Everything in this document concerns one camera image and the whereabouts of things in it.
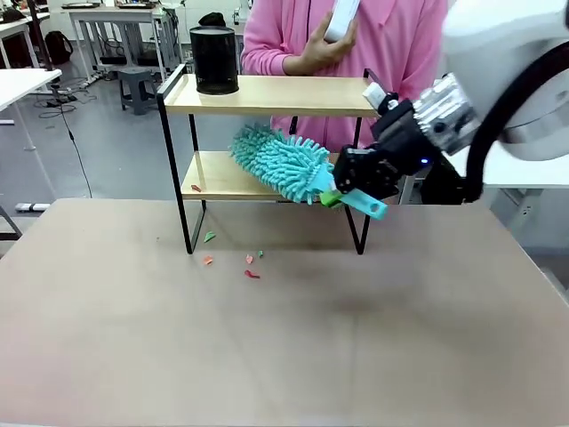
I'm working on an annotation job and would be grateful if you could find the black stand pole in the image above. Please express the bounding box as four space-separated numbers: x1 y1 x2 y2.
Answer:
27 0 54 72

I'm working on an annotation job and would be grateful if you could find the large white table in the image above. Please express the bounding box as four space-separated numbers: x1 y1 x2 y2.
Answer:
482 153 569 244

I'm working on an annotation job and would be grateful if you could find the teal chenille duster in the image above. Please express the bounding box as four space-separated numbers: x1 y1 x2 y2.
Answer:
228 123 389 222

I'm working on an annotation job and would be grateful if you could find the black right arm cable sleeve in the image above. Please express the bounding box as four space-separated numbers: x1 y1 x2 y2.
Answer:
461 42 569 205

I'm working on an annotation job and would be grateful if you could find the two-tier wooden metal shelf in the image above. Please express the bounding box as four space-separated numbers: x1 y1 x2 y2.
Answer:
156 63 388 256

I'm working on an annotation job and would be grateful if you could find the pink sleeved right forearm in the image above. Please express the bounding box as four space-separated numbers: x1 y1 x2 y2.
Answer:
241 42 312 76

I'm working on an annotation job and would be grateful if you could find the black office chair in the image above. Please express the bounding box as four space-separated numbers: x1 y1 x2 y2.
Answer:
420 162 467 205

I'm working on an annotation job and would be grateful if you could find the white rectangular box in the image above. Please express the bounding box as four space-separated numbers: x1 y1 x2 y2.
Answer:
323 0 361 44

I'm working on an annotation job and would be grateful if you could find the person's right hand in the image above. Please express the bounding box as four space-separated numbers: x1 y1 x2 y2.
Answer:
301 12 359 76

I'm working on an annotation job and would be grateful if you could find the white desk with dark panel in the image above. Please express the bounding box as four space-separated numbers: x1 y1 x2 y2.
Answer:
0 8 50 70

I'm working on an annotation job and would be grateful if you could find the black backpack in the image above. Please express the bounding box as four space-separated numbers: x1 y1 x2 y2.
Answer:
44 29 75 66

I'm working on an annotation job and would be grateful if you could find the grey plastic stool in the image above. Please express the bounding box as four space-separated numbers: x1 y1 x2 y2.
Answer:
116 67 160 117

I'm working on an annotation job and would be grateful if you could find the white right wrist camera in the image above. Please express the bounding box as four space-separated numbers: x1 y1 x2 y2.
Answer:
362 82 400 111

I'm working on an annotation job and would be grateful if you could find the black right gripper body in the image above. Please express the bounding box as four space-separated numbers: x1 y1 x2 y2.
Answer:
370 100 436 180

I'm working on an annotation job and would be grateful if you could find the white side table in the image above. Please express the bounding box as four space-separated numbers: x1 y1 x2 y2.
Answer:
0 68 63 152

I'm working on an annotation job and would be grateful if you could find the black mesh bin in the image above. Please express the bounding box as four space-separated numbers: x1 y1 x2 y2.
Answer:
189 25 240 96

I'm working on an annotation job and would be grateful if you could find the person in pink hoodie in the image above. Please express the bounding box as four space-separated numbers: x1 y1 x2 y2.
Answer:
239 0 450 152

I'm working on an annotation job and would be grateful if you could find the white workbench table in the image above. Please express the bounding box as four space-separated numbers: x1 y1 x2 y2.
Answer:
49 2 183 85

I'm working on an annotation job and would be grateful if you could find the black floor cable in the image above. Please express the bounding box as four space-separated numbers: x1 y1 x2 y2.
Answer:
60 95 93 199

